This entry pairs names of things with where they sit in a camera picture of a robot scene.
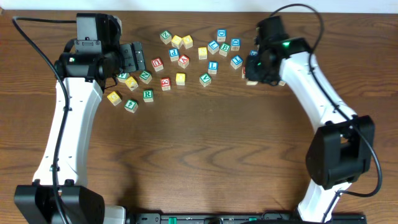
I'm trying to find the red A block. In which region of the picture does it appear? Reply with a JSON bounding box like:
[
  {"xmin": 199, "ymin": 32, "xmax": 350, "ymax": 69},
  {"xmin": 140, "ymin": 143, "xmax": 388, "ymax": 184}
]
[{"xmin": 178, "ymin": 55, "xmax": 190, "ymax": 68}]

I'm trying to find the green B block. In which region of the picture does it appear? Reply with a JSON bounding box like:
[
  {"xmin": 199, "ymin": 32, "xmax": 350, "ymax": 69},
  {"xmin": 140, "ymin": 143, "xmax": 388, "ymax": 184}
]
[{"xmin": 219, "ymin": 42, "xmax": 231, "ymax": 57}]

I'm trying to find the yellow O block top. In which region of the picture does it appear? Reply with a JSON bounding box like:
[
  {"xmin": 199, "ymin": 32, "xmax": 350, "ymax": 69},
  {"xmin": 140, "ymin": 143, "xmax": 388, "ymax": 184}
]
[{"xmin": 182, "ymin": 35, "xmax": 193, "ymax": 49}]

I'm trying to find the red U block right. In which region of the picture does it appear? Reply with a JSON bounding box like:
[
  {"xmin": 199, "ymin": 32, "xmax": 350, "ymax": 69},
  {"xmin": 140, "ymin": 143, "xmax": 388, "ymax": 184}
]
[{"xmin": 241, "ymin": 67, "xmax": 246, "ymax": 79}]

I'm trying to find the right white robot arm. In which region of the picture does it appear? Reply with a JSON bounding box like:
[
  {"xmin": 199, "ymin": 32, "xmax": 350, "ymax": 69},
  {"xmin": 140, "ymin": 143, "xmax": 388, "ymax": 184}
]
[{"xmin": 245, "ymin": 37, "xmax": 382, "ymax": 223}]

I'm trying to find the green R block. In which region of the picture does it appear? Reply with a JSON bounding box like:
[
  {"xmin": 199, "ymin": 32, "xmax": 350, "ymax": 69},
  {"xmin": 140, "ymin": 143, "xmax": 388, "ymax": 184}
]
[{"xmin": 143, "ymin": 90, "xmax": 154, "ymax": 103}]

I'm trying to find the blue d block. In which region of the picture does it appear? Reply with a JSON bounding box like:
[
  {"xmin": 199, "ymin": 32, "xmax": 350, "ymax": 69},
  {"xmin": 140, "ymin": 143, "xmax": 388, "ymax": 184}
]
[
  {"xmin": 231, "ymin": 38, "xmax": 241, "ymax": 51},
  {"xmin": 216, "ymin": 29, "xmax": 226, "ymax": 42}
]

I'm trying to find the yellow block beside Z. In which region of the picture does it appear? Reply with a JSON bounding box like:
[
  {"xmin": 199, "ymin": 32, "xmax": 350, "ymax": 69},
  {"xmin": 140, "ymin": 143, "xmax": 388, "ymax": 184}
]
[{"xmin": 171, "ymin": 35, "xmax": 183, "ymax": 49}]

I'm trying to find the green 4 block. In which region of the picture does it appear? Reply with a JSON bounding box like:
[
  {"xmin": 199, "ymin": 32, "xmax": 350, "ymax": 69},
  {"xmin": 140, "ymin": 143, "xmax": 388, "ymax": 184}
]
[{"xmin": 124, "ymin": 100, "xmax": 138, "ymax": 113}]

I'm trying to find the yellow o block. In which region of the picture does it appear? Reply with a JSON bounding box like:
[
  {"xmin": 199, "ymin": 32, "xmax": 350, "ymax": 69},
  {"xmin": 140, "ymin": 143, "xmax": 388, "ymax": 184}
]
[
  {"xmin": 175, "ymin": 73, "xmax": 186, "ymax": 86},
  {"xmin": 182, "ymin": 35, "xmax": 193, "ymax": 49}
]

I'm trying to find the green N block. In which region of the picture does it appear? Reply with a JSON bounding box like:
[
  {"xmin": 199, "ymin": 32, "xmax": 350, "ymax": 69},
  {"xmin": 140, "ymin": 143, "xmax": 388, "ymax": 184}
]
[{"xmin": 139, "ymin": 71, "xmax": 152, "ymax": 84}]

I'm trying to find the blue 5 block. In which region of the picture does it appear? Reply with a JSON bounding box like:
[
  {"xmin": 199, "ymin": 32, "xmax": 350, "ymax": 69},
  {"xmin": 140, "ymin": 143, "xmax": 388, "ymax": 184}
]
[{"xmin": 249, "ymin": 50, "xmax": 258, "ymax": 56}]

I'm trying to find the blue l block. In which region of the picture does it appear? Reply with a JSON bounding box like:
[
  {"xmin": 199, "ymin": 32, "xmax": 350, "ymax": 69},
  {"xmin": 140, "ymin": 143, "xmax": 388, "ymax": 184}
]
[
  {"xmin": 208, "ymin": 61, "xmax": 218, "ymax": 75},
  {"xmin": 207, "ymin": 40, "xmax": 220, "ymax": 55}
]

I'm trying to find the green V block centre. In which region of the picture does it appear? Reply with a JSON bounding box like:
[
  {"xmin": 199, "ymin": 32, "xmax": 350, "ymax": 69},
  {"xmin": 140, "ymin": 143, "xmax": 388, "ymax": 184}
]
[{"xmin": 200, "ymin": 73, "xmax": 212, "ymax": 87}]

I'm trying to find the blue P block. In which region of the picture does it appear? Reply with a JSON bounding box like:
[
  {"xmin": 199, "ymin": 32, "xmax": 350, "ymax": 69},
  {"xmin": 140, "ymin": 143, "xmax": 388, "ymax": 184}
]
[{"xmin": 169, "ymin": 48, "xmax": 180, "ymax": 62}]

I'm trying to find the red U block left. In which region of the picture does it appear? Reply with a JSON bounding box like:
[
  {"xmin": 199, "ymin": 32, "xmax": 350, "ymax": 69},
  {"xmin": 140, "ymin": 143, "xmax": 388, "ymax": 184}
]
[{"xmin": 151, "ymin": 57, "xmax": 164, "ymax": 72}]

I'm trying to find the blue D block right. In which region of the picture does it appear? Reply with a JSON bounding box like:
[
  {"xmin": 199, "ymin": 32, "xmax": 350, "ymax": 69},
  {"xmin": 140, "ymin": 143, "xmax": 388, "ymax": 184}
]
[{"xmin": 231, "ymin": 38, "xmax": 241, "ymax": 51}]

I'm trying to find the yellow c block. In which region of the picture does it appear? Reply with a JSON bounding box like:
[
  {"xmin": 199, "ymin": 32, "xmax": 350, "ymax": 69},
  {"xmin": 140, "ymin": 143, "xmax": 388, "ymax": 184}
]
[
  {"xmin": 107, "ymin": 91, "xmax": 122, "ymax": 106},
  {"xmin": 246, "ymin": 81, "xmax": 258, "ymax": 86}
]

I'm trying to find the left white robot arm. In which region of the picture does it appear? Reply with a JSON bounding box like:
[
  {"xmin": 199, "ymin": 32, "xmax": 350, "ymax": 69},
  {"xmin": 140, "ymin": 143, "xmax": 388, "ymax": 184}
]
[{"xmin": 14, "ymin": 40, "xmax": 146, "ymax": 223}]

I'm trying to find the red E block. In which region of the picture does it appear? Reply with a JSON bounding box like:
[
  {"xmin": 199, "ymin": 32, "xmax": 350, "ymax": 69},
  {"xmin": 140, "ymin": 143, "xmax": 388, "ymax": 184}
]
[{"xmin": 161, "ymin": 78, "xmax": 171, "ymax": 91}]

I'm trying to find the yellow tilted block left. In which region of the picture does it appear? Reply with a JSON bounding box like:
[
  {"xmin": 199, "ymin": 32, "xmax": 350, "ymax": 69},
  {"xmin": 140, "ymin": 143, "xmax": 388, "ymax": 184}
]
[{"xmin": 125, "ymin": 77, "xmax": 139, "ymax": 91}]

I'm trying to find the blue D block top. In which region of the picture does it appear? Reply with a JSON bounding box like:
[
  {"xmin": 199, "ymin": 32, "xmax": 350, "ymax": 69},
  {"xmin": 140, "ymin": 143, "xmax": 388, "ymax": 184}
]
[{"xmin": 216, "ymin": 29, "xmax": 226, "ymax": 42}]

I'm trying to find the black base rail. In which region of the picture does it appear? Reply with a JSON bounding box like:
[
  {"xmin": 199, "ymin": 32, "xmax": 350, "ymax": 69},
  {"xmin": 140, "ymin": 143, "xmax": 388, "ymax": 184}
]
[{"xmin": 126, "ymin": 212, "xmax": 368, "ymax": 224}]

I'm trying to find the green V block left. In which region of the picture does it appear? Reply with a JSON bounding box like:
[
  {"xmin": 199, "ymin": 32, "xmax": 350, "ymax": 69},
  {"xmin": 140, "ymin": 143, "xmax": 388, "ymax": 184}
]
[{"xmin": 117, "ymin": 73, "xmax": 130, "ymax": 83}]

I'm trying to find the green v block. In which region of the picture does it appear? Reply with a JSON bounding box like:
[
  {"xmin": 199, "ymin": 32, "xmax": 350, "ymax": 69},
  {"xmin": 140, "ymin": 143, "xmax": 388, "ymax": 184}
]
[
  {"xmin": 117, "ymin": 73, "xmax": 130, "ymax": 83},
  {"xmin": 200, "ymin": 73, "xmax": 212, "ymax": 87}
]

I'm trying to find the green Z block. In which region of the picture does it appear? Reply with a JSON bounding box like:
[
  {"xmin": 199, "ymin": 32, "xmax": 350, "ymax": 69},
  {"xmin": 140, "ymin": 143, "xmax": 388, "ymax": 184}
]
[{"xmin": 160, "ymin": 30, "xmax": 172, "ymax": 45}]

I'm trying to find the red u block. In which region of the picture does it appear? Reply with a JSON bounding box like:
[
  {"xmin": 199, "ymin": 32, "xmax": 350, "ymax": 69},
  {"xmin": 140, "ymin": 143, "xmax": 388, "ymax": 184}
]
[
  {"xmin": 241, "ymin": 67, "xmax": 246, "ymax": 79},
  {"xmin": 151, "ymin": 57, "xmax": 164, "ymax": 72}
]

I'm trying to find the yellow S block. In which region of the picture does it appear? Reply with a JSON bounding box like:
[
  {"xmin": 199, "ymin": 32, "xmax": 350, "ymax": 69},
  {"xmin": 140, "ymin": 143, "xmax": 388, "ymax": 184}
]
[{"xmin": 198, "ymin": 47, "xmax": 208, "ymax": 60}]

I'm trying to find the blue I block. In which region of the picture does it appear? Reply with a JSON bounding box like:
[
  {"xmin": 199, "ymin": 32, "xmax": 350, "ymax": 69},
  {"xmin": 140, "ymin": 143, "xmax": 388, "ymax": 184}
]
[{"xmin": 231, "ymin": 55, "xmax": 243, "ymax": 70}]

